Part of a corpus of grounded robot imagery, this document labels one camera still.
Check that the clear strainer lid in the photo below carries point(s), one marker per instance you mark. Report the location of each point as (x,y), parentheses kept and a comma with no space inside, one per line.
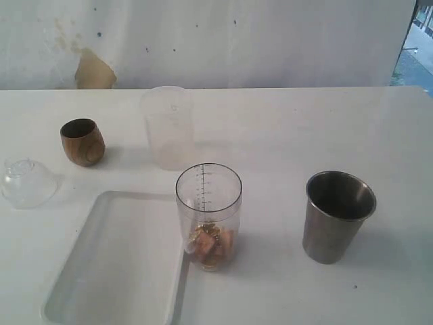
(27,183)

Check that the brown wooden cup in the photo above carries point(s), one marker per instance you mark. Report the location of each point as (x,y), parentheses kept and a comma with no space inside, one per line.
(82,142)

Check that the clear graduated shaker cup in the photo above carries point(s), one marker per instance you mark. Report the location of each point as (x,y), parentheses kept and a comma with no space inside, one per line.
(209,200)

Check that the dark window frame post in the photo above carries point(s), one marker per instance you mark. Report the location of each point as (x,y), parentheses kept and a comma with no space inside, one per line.
(407,70)

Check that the wooden cubes and gold coins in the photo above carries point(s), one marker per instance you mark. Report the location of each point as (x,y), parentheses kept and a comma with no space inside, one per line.
(211,245)

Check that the translucent frosted plastic cup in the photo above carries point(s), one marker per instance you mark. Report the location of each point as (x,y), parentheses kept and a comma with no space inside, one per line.
(168,123)

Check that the stainless steel cup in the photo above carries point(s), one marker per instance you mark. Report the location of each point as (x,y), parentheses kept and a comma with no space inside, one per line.
(337,205)

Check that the white rectangular tray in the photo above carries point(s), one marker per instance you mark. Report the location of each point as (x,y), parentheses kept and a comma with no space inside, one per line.
(124,266)

